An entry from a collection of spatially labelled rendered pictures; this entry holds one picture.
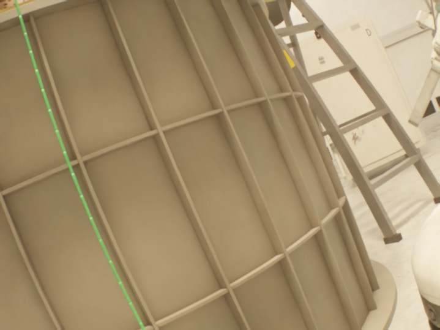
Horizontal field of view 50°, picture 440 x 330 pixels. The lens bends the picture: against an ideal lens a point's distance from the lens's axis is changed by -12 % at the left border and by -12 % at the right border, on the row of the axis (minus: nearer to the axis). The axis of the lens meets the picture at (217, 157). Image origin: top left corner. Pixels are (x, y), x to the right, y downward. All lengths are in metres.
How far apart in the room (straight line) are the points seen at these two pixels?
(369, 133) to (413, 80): 4.20
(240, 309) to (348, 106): 3.98
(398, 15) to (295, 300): 8.17
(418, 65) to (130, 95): 8.17
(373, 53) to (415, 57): 4.14
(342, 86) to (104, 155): 4.06
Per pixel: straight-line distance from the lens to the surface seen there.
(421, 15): 1.30
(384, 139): 5.01
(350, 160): 2.53
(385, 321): 1.57
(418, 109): 0.83
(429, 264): 0.97
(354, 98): 5.00
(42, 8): 1.16
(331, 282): 1.47
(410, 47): 9.15
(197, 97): 1.26
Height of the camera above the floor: 0.64
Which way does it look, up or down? 2 degrees up
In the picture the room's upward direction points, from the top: 23 degrees counter-clockwise
